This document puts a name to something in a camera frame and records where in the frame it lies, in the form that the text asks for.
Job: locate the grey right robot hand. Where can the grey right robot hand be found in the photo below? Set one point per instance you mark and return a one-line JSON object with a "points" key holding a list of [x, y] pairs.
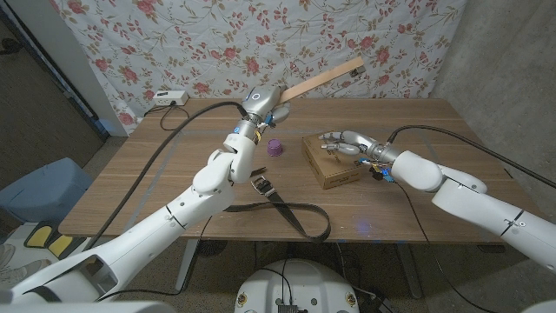
{"points": [[360, 143]]}

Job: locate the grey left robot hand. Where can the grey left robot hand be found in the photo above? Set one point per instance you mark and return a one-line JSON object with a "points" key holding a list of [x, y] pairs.
{"points": [[262, 102]]}

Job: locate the wooden slat clip hanger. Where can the wooden slat clip hanger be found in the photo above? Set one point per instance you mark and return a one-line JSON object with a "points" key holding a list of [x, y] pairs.
{"points": [[321, 80]]}

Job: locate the dark brown leather belt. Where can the dark brown leather belt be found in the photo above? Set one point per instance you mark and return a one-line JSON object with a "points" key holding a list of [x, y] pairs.
{"points": [[284, 211]]}

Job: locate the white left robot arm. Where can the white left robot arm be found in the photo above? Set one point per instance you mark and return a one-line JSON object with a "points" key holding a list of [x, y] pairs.
{"points": [[152, 235]]}

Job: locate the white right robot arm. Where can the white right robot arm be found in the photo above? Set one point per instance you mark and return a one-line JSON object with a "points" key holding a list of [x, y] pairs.
{"points": [[478, 200]]}

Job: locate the brown cardboard package box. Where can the brown cardboard package box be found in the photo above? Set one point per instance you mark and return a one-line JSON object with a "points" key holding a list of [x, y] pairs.
{"points": [[332, 171]]}

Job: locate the floral backdrop cloth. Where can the floral backdrop cloth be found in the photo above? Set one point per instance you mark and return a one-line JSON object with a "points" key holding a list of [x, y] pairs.
{"points": [[195, 43]]}

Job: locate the white power strip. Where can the white power strip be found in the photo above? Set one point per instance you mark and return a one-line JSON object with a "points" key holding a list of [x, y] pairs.
{"points": [[169, 98]]}

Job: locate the grey metal table leg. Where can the grey metal table leg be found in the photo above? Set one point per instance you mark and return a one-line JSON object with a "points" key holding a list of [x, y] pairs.
{"points": [[410, 274], [187, 269]]}

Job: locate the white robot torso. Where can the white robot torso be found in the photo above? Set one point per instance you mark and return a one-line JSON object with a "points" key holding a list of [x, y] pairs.
{"points": [[313, 282]]}

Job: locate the yellow black slipper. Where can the yellow black slipper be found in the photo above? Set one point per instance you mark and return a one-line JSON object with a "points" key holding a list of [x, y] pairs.
{"points": [[61, 246], [39, 237]]}

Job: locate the grey sneaker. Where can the grey sneaker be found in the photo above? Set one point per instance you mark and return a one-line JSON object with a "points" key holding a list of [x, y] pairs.
{"points": [[26, 269], [5, 254]]}

